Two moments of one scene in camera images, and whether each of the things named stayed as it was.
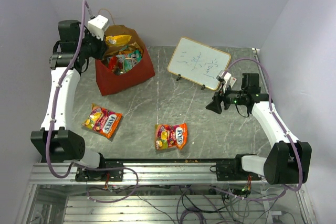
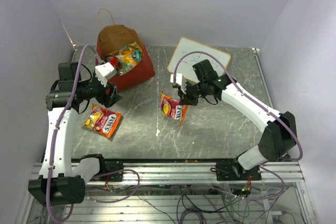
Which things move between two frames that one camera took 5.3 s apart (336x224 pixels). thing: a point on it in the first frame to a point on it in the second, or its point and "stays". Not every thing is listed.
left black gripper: [102, 45] to [113, 96]
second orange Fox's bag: [104, 121] stays
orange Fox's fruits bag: [168, 136] to [171, 108]
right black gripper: [215, 105] to [185, 98]
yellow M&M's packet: [118, 40] to [129, 62]
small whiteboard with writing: [198, 62] stays
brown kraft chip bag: [128, 48] stays
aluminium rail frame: [158, 193] stays
